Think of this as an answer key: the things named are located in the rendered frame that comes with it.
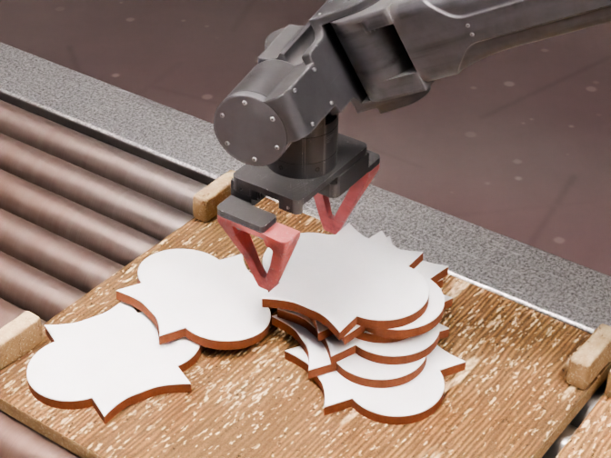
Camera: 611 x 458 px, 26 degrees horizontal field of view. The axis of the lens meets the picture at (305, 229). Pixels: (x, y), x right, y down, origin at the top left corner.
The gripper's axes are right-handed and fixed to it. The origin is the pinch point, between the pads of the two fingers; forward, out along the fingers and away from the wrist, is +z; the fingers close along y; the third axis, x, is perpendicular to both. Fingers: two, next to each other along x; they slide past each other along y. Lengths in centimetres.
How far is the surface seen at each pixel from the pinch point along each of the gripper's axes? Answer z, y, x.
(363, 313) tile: -0.2, 4.1, 8.8
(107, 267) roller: 7.9, 3.4, -18.9
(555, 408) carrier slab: 5.6, -0.7, 23.8
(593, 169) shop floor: 99, -176, -36
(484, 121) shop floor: 100, -181, -67
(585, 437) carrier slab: 5.6, 0.9, 27.1
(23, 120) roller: 8.3, -11.7, -43.9
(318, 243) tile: -0.1, -1.7, 0.8
